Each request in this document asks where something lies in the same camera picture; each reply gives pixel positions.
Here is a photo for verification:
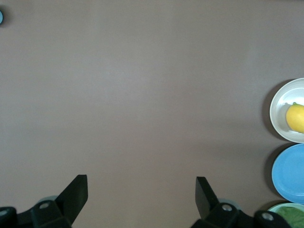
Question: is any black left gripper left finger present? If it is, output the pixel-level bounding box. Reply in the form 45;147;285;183
29;174;88;228

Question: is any yellow lemon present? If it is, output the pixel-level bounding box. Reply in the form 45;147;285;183
285;102;304;133

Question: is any light green plate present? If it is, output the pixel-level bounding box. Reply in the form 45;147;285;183
267;202;304;228

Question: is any beige plate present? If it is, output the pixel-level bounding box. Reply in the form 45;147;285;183
269;77;304;143

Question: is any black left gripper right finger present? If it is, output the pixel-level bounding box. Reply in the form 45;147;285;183
191;176;292;228

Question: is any blue plate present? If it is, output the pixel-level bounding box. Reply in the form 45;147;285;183
271;143;304;205

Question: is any green lettuce leaf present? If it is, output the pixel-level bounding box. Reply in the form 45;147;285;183
276;206;304;228

